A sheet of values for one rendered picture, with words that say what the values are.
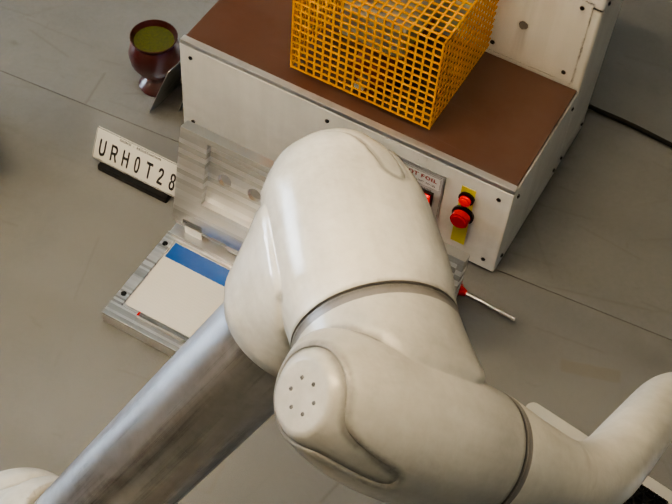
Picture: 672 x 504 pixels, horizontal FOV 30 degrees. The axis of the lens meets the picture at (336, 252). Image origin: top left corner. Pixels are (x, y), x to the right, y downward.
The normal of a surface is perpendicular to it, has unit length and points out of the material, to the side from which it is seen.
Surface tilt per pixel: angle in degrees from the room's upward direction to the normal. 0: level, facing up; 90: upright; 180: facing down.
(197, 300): 0
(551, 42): 90
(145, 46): 0
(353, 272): 16
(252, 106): 90
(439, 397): 37
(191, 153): 79
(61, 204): 0
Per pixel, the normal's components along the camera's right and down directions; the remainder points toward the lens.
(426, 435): 0.45, 0.11
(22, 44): 0.06, -0.59
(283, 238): -0.83, -0.22
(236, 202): -0.47, 0.55
